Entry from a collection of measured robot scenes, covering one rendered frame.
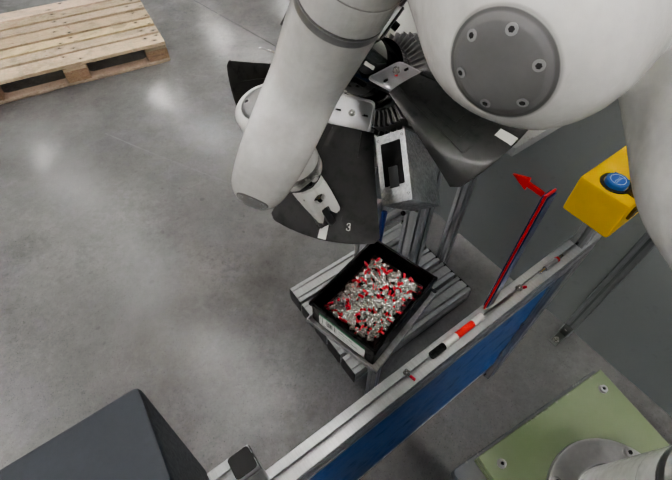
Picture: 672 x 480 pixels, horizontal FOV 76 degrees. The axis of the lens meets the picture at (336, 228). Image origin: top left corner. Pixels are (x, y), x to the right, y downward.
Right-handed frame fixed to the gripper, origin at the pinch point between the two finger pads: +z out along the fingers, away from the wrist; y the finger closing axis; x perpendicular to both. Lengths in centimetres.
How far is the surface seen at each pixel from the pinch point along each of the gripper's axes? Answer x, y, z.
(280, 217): 6.3, 7.2, 1.5
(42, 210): 92, 157, 79
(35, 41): 53, 306, 78
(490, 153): -24.0, -18.6, -13.7
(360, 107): -19.6, 10.3, -7.0
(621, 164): -51, -28, 7
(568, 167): -77, -8, 56
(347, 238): -1.5, -4.6, 4.8
